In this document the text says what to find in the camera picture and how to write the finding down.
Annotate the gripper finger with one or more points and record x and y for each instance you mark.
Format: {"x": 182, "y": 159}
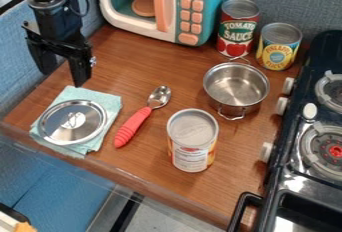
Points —
{"x": 44, "y": 57}
{"x": 81, "y": 69}

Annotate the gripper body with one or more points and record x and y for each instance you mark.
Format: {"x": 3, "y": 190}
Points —
{"x": 55, "y": 26}

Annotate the silver pot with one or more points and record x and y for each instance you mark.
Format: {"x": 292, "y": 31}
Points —
{"x": 236, "y": 87}

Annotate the light blue cloth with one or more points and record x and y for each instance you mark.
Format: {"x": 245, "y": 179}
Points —
{"x": 104, "y": 104}

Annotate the silver lid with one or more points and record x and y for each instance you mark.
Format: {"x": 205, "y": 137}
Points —
{"x": 71, "y": 122}

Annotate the toy microwave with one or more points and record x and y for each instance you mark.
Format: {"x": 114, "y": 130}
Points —
{"x": 162, "y": 6}

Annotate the orange and white can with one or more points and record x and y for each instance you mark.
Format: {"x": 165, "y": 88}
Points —
{"x": 192, "y": 139}

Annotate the red tomato can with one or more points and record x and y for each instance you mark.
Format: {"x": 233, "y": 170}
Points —
{"x": 237, "y": 29}

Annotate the yellow pineapple can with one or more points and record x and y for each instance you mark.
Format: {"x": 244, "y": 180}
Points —
{"x": 277, "y": 47}

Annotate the toy stove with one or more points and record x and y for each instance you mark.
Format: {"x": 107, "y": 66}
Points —
{"x": 307, "y": 149}

